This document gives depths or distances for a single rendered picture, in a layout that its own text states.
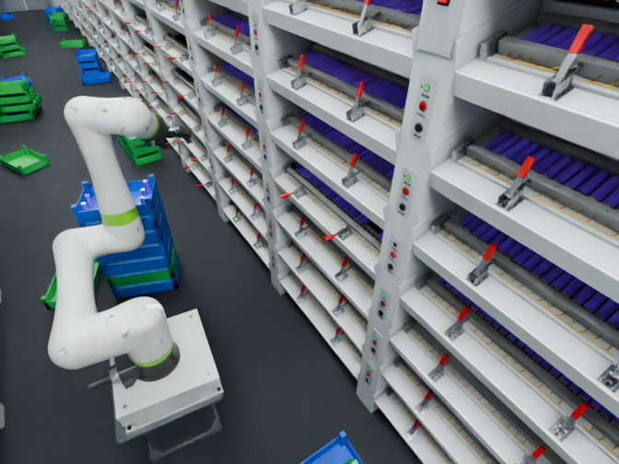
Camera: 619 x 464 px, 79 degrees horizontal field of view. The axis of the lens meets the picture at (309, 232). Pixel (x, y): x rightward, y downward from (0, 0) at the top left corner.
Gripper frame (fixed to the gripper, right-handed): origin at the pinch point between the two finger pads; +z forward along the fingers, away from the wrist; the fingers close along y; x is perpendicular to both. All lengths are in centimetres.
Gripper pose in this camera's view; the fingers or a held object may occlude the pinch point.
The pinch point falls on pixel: (175, 141)
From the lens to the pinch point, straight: 156.2
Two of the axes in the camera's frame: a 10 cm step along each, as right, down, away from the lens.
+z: 0.2, -0.4, 10.0
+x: -2.4, -9.7, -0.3
